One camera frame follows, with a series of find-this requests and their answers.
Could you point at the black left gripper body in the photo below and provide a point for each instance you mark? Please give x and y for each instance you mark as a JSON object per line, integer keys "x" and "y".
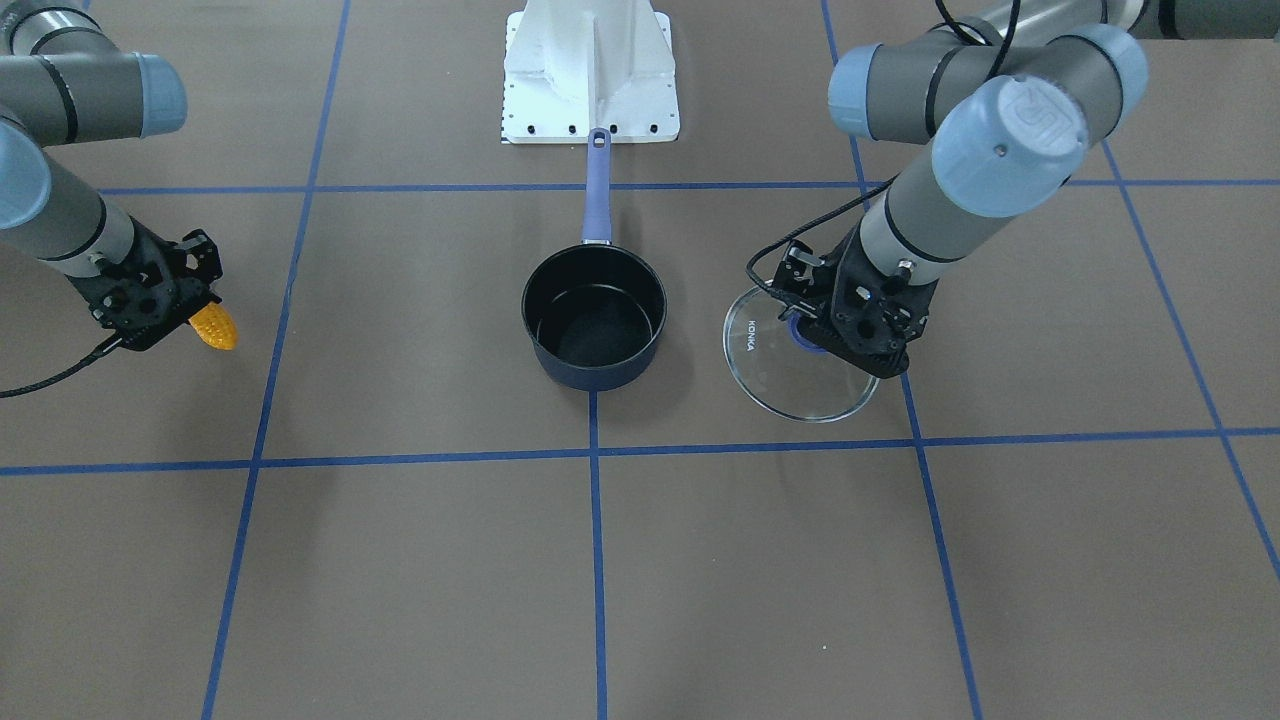
{"x": 797, "y": 266}

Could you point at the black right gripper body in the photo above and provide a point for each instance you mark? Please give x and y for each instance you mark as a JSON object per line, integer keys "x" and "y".
{"x": 197, "y": 253}

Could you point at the yellow corn cob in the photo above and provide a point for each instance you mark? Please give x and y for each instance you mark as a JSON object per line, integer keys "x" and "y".
{"x": 215, "y": 326}

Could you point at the glass pot lid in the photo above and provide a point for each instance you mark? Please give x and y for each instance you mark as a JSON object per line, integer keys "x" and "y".
{"x": 784, "y": 373}

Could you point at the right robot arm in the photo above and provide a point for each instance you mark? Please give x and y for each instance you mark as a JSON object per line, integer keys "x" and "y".
{"x": 63, "y": 82}

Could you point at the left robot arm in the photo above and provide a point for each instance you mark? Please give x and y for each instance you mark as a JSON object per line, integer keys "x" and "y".
{"x": 1005, "y": 104}

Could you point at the dark blue saucepan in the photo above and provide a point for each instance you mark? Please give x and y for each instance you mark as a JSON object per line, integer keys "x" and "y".
{"x": 594, "y": 311}

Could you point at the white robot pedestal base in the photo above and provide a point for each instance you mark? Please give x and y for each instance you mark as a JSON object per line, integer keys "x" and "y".
{"x": 574, "y": 66}

